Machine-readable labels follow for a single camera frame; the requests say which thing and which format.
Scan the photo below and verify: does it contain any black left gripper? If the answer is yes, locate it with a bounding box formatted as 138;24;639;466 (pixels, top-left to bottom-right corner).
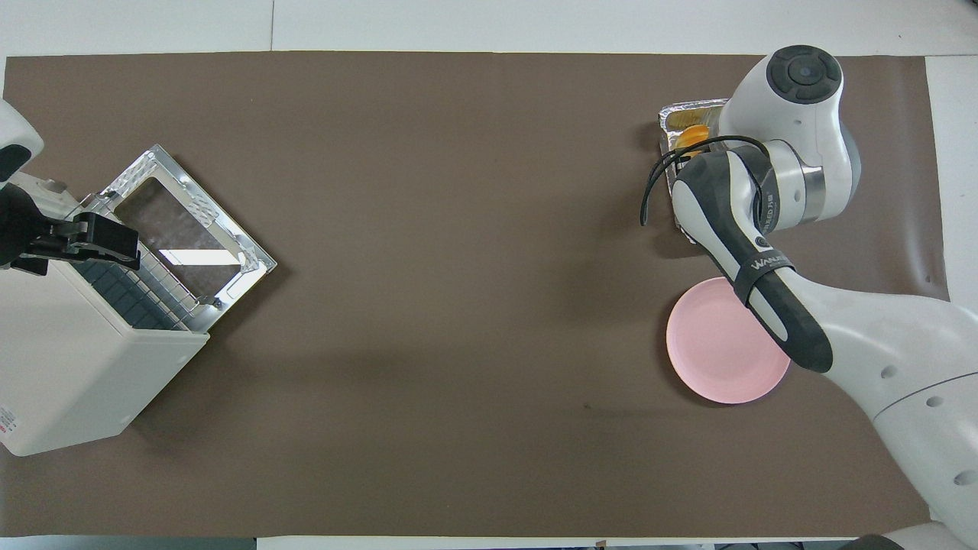
0;183;143;277

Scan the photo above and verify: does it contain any aluminium foil tray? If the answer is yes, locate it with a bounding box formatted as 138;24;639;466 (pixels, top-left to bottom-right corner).
658;98;730;247

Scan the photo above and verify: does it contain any cream toaster oven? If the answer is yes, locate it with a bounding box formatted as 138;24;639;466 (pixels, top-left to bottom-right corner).
0;172;211;458

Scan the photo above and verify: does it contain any glass oven door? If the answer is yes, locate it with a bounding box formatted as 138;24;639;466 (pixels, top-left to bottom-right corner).
99;144;278;333

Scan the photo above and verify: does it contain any brown table mat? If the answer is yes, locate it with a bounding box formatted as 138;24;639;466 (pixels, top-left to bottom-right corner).
0;50;952;539

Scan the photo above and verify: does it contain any pink round plate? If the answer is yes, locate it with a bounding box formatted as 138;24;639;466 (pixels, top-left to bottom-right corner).
665;277;792;405

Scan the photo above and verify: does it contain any wire oven rack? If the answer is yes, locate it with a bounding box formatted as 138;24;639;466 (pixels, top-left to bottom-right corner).
73;256;192;332

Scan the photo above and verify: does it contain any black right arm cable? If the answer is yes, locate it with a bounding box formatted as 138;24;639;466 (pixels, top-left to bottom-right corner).
640;134;765;227

